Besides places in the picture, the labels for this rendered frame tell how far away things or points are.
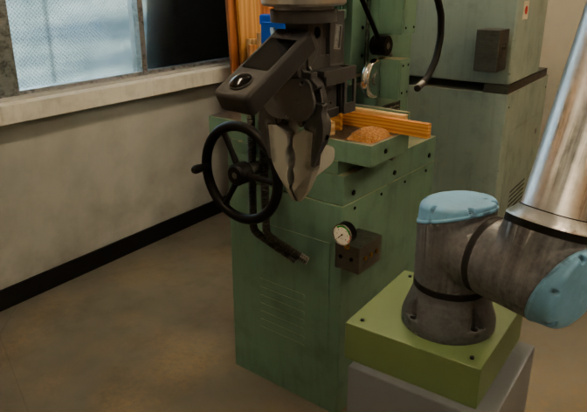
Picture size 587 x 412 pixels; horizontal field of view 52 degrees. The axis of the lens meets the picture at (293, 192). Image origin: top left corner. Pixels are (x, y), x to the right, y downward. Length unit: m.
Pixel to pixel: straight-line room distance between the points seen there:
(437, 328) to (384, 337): 0.11
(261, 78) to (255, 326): 1.56
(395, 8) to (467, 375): 1.10
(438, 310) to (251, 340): 1.04
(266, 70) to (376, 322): 0.79
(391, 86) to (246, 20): 1.57
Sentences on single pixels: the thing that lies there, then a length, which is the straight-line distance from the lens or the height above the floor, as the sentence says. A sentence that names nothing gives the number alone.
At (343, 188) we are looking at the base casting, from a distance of 1.65.
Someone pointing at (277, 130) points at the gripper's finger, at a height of 1.15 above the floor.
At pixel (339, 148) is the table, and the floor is 0.88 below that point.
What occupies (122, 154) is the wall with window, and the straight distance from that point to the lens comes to 3.00.
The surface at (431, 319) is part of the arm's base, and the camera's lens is 1.23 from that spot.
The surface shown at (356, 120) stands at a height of 0.92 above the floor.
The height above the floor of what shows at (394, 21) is 1.19.
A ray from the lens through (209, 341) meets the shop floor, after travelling 2.38.
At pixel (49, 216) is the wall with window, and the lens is 2.82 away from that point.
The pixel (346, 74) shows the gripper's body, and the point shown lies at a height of 1.21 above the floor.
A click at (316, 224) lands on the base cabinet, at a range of 1.75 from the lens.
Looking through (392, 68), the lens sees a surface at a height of 1.05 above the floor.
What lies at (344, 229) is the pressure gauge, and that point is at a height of 0.68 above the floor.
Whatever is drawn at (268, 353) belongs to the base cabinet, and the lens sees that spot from 2.10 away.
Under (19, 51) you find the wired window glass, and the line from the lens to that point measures 2.73.
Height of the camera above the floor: 1.31
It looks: 20 degrees down
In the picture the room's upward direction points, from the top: straight up
